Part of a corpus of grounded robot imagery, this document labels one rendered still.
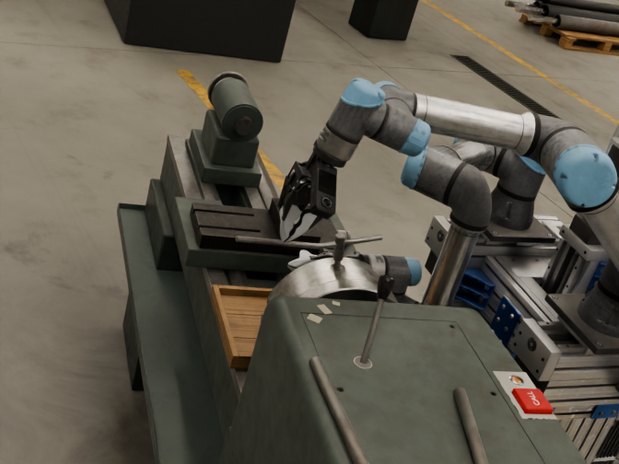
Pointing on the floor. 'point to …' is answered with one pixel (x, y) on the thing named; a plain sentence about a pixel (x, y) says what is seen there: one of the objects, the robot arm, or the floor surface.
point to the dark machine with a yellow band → (206, 26)
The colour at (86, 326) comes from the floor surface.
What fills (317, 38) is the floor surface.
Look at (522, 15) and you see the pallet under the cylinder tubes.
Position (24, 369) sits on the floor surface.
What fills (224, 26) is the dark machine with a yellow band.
